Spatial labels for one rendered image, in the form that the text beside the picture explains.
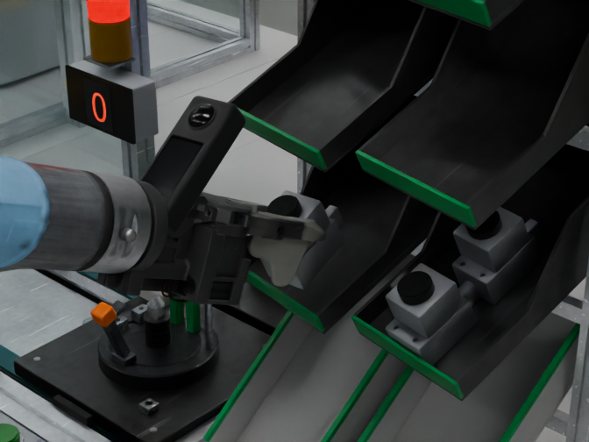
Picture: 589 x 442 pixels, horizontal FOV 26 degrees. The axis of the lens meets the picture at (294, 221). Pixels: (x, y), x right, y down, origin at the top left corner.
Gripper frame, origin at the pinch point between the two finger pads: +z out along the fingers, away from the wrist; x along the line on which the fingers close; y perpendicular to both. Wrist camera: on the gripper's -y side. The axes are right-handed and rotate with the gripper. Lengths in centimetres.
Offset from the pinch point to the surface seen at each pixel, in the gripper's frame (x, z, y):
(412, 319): 13.9, 1.1, 5.0
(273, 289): -1.9, 1.9, 7.0
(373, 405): 4.6, 12.8, 16.2
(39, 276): -64, 27, 22
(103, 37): -45.7, 13.3, -11.8
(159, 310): -29.1, 16.0, 16.7
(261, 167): -73, 78, 3
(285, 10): -304, 333, -44
